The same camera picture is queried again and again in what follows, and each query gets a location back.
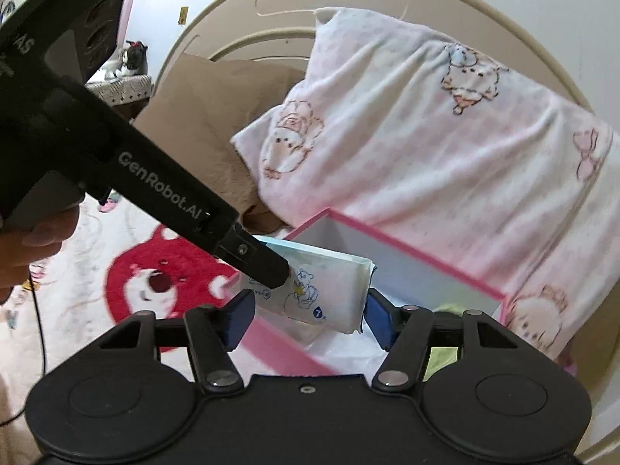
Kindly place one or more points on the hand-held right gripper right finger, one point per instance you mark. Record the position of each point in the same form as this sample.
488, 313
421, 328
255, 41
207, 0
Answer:
379, 320

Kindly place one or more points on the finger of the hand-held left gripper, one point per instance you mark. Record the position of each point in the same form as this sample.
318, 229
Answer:
259, 261

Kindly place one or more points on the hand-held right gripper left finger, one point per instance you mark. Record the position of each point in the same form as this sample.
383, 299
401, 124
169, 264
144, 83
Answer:
240, 318

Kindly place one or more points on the white printed tissue pack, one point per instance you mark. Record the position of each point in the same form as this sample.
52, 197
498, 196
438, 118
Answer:
315, 281

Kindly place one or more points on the pink cardboard box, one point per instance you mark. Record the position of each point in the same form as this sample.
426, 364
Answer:
339, 232

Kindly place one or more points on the person's left hand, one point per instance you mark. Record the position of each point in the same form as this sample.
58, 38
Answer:
29, 247

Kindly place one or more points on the nightstand with patterned cloth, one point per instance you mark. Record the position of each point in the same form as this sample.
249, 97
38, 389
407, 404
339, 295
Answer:
123, 88

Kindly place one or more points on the black and yellow round item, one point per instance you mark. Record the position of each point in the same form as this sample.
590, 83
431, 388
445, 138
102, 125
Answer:
441, 363

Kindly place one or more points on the black and white plush toy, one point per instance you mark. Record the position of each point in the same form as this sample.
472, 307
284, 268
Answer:
131, 58

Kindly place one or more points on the red bear printed blanket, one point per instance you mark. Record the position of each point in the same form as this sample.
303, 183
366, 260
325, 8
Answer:
140, 271

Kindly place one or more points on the brown pillow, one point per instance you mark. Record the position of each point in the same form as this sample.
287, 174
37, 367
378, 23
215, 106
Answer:
208, 131

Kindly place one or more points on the pink white printed pillow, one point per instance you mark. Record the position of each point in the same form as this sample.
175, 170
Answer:
436, 155

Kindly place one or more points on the beige bed headboard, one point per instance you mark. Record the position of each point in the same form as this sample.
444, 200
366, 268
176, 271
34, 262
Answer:
271, 14

